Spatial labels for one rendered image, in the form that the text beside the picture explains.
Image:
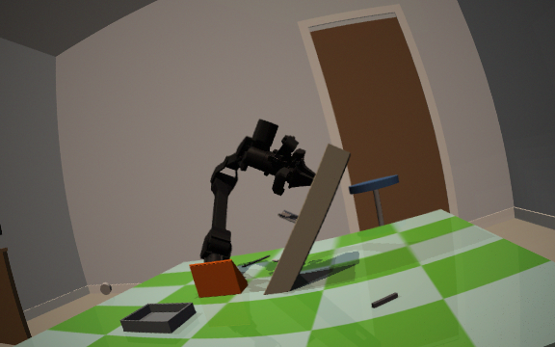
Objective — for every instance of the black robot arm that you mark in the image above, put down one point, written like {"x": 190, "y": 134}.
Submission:
{"x": 251, "y": 152}

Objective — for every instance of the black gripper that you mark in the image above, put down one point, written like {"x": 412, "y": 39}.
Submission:
{"x": 296, "y": 172}

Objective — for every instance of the dark tan service panel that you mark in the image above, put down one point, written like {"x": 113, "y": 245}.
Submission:
{"x": 313, "y": 214}

